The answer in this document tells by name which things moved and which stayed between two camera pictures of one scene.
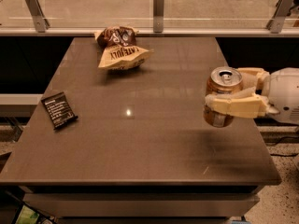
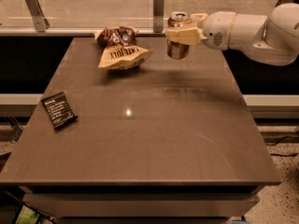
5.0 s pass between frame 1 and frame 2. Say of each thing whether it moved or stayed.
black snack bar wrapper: stayed
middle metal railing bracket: stayed
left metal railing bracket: stayed
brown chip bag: stayed
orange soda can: moved
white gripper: moved
